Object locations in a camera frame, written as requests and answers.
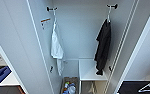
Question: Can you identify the orange folding stand frame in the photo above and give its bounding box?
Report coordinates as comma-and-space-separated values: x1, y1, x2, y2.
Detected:
18, 86, 26, 94

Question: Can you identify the white wardrobe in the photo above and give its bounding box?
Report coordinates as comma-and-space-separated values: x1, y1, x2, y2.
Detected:
26, 0, 141, 94

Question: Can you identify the black hanging garment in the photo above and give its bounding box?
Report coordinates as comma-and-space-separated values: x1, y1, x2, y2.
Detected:
93, 18, 112, 76

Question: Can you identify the small black door hook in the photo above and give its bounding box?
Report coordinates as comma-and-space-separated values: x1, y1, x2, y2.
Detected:
107, 65, 113, 73
49, 65, 55, 73

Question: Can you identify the white clothes hanger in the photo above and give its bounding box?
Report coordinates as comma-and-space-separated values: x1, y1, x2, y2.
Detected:
104, 8, 112, 23
51, 9, 58, 26

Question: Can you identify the white inner wardrobe shelf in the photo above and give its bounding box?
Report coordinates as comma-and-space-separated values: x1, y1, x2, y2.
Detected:
78, 58, 109, 82

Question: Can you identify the white hanging garment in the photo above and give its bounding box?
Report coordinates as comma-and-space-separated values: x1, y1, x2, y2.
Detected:
49, 21, 66, 77

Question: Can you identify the small colourful toy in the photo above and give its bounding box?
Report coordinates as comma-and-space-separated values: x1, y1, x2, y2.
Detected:
62, 81, 71, 90

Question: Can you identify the woven storage basket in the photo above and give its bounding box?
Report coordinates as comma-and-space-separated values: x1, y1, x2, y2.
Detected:
59, 76, 80, 94

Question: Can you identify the black rail bracket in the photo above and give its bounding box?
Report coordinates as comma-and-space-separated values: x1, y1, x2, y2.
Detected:
106, 3, 119, 10
46, 6, 58, 13

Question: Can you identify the pale forked hanger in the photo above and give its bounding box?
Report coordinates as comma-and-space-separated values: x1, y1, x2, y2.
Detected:
87, 81, 98, 94

